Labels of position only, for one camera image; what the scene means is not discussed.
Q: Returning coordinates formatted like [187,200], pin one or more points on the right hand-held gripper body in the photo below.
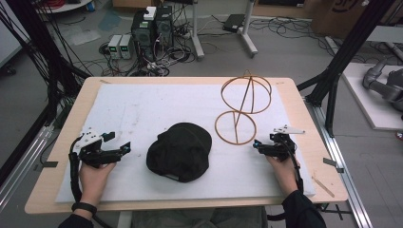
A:
[280,147]

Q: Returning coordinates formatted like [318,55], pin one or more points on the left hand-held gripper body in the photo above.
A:
[92,153]

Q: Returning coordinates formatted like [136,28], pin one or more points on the person's right hand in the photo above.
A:
[283,174]

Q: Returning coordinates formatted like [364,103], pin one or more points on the person's left hand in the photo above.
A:
[95,180]

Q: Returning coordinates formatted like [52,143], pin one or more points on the black tape piece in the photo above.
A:
[47,164]
[332,164]

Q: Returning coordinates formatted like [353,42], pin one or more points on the black wristband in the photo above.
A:
[84,207]

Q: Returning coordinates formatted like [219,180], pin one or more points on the black cap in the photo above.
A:
[180,152]

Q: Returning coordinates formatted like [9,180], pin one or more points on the thin wooden stick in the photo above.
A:
[323,186]

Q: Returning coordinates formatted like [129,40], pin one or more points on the white foam mat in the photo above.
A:
[177,101]

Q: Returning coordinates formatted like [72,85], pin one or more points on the person's legs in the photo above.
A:
[199,218]

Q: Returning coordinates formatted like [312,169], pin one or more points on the grey power supply unit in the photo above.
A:
[114,46]
[126,46]

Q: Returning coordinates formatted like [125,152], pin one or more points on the white board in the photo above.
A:
[374,107]

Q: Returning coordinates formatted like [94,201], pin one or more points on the black computer tower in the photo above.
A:
[164,27]
[142,34]

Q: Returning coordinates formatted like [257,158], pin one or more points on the white metal stand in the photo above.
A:
[245,31]

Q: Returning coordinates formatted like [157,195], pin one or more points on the black box on floor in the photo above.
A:
[234,22]

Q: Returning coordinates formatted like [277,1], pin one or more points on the white device on tower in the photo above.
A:
[150,12]

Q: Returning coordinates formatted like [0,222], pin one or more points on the cardboard box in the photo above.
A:
[342,12]

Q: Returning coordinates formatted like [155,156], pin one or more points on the aluminium rail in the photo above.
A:
[342,171]
[22,161]

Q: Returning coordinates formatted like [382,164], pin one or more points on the black metal frame post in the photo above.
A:
[348,47]
[41,50]

